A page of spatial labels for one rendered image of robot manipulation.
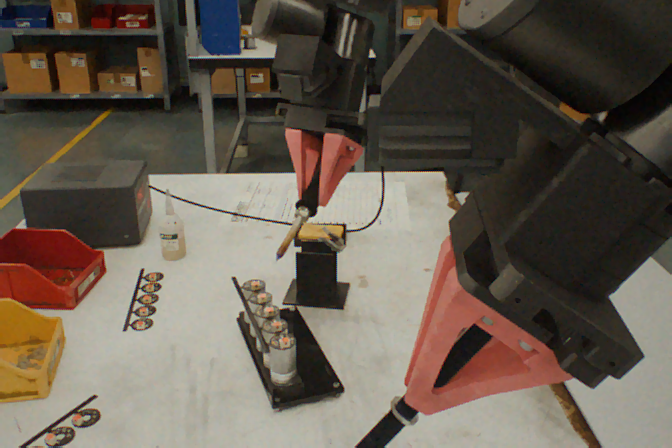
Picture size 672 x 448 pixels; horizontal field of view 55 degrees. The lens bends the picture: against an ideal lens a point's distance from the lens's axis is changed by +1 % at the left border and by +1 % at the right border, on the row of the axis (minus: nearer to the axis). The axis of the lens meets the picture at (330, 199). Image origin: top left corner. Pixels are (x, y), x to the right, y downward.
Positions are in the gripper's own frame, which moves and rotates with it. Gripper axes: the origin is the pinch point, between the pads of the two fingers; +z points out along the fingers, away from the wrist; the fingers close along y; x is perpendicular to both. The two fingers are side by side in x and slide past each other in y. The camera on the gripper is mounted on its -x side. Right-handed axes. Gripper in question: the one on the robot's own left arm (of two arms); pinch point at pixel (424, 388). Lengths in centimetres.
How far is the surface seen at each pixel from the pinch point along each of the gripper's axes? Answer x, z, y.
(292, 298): 0.1, 23.7, -41.4
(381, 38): 16, 44, -485
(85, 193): -29, 34, -52
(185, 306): -10, 31, -39
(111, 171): -29, 32, -59
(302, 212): -6.0, 10.5, -34.5
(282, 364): -0.5, 19.3, -22.8
